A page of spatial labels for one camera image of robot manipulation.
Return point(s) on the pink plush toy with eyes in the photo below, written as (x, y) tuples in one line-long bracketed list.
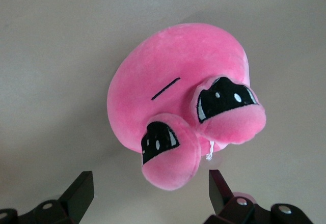
[(178, 63)]

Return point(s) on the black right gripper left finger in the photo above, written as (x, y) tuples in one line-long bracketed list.
[(79, 198)]

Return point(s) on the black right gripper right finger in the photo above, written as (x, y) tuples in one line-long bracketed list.
[(221, 203)]

